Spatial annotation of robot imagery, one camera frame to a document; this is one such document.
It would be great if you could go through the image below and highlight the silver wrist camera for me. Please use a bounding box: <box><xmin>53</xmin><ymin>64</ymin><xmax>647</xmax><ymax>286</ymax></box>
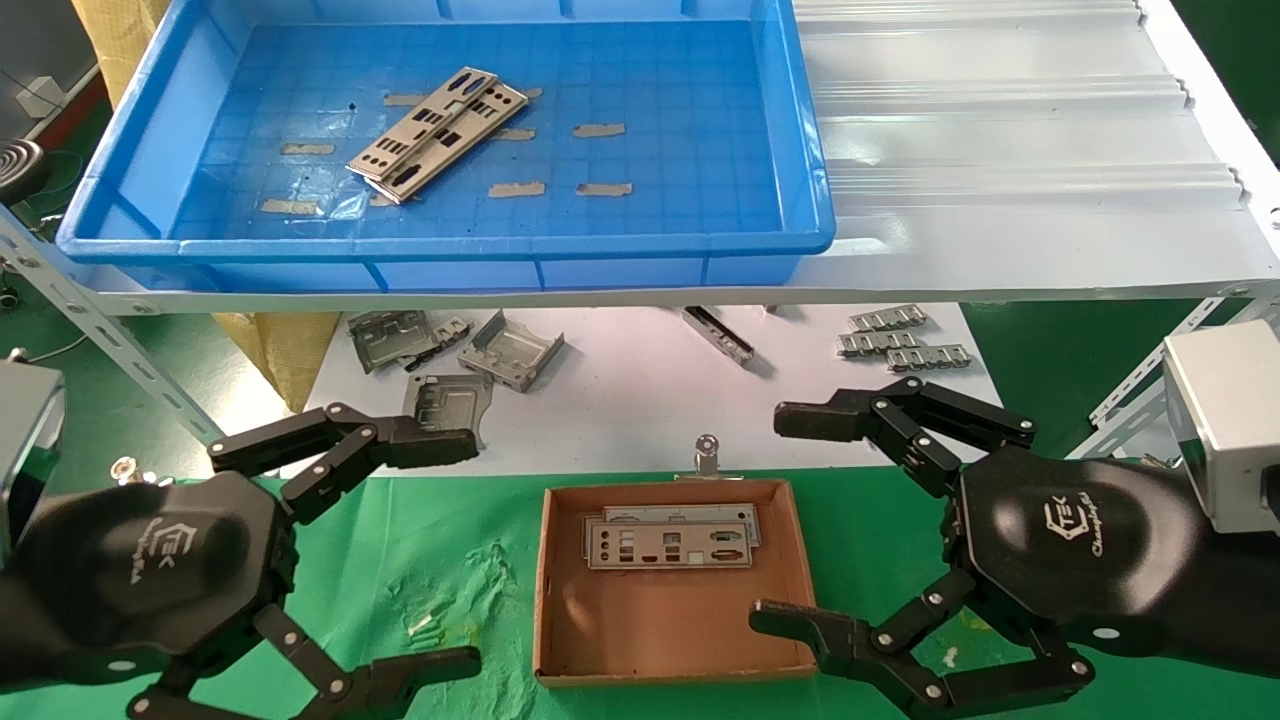
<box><xmin>1162</xmin><ymin>318</ymin><xmax>1280</xmax><ymax>535</ymax></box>
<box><xmin>0</xmin><ymin>360</ymin><xmax>67</xmax><ymax>549</ymax></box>

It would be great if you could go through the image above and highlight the white plastic block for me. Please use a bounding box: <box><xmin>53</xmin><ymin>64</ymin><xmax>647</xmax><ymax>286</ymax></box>
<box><xmin>14</xmin><ymin>76</ymin><xmax>67</xmax><ymax>114</ymax></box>

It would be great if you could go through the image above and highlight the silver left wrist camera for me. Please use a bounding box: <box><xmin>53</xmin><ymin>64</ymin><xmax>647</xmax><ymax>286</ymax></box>
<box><xmin>0</xmin><ymin>360</ymin><xmax>67</xmax><ymax>549</ymax></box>

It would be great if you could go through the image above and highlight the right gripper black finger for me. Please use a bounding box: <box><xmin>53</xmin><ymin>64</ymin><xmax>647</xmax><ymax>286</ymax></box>
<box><xmin>773</xmin><ymin>376</ymin><xmax>1038</xmax><ymax>499</ymax></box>
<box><xmin>748</xmin><ymin>568</ymin><xmax>1096</xmax><ymax>720</ymax></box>

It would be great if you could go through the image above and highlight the black round coil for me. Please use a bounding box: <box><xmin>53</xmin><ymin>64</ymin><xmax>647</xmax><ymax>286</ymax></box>
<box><xmin>0</xmin><ymin>138</ymin><xmax>47</xmax><ymax>203</ymax></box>

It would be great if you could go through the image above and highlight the green table cloth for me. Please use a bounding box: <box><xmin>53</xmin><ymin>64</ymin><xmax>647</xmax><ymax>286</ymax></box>
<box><xmin>0</xmin><ymin>470</ymin><xmax>1280</xmax><ymax>720</ymax></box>

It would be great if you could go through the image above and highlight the blue plastic tray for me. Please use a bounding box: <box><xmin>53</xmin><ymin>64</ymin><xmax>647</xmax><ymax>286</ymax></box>
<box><xmin>55</xmin><ymin>0</ymin><xmax>837</xmax><ymax>294</ymax></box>

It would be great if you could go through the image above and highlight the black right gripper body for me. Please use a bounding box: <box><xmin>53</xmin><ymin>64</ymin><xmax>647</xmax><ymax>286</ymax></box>
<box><xmin>945</xmin><ymin>447</ymin><xmax>1280</xmax><ymax>666</ymax></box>

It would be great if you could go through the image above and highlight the folded grey metal bracket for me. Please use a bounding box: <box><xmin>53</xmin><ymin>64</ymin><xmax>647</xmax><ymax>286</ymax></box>
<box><xmin>346</xmin><ymin>311</ymin><xmax>443</xmax><ymax>375</ymax></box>

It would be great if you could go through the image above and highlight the white perforated steel post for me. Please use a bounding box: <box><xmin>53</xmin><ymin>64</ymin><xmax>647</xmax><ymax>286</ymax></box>
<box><xmin>1088</xmin><ymin>283</ymin><xmax>1280</xmax><ymax>459</ymax></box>
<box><xmin>0</xmin><ymin>205</ymin><xmax>229</xmax><ymax>448</ymax></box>

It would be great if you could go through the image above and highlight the yellow woven bag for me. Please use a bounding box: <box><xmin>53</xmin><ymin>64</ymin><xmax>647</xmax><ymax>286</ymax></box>
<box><xmin>72</xmin><ymin>0</ymin><xmax>341</xmax><ymax>414</ymax></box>

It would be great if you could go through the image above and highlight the brown cardboard box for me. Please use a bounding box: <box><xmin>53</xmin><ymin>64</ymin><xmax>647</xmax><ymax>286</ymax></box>
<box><xmin>532</xmin><ymin>478</ymin><xmax>820</xmax><ymax>689</ymax></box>

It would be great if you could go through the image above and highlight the grey metal tray bracket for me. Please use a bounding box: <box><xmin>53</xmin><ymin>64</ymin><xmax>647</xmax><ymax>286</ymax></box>
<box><xmin>457</xmin><ymin>309</ymin><xmax>567</xmax><ymax>394</ymax></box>

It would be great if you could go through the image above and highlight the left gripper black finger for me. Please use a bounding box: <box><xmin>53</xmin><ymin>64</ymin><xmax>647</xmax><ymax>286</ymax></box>
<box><xmin>208</xmin><ymin>402</ymin><xmax>482</xmax><ymax>525</ymax></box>
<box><xmin>128</xmin><ymin>603</ymin><xmax>484</xmax><ymax>720</ymax></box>

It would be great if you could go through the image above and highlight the white corrugated shelf board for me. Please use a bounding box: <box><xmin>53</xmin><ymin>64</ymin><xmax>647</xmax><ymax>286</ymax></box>
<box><xmin>60</xmin><ymin>0</ymin><xmax>1280</xmax><ymax>319</ymax></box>

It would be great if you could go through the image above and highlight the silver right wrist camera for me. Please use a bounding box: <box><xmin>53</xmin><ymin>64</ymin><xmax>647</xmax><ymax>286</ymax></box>
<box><xmin>1162</xmin><ymin>318</ymin><xmax>1280</xmax><ymax>535</ymax></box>

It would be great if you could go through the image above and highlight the small slotted metal strip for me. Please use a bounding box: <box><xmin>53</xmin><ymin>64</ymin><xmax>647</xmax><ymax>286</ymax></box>
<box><xmin>885</xmin><ymin>343</ymin><xmax>975</xmax><ymax>373</ymax></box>
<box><xmin>848</xmin><ymin>304</ymin><xmax>929</xmax><ymax>333</ymax></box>
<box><xmin>837</xmin><ymin>330</ymin><xmax>922</xmax><ymax>358</ymax></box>

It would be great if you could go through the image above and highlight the flat grey metal plate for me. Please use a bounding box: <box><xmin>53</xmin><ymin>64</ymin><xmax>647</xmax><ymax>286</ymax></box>
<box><xmin>402</xmin><ymin>373</ymin><xmax>495</xmax><ymax>452</ymax></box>

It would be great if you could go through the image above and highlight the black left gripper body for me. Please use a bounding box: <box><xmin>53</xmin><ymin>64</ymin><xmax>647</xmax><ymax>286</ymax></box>
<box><xmin>0</xmin><ymin>472</ymin><xmax>298</xmax><ymax>691</ymax></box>

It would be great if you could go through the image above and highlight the long narrow metal bracket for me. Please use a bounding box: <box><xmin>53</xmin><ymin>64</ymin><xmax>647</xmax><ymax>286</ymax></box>
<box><xmin>682</xmin><ymin>306</ymin><xmax>755</xmax><ymax>364</ymax></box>

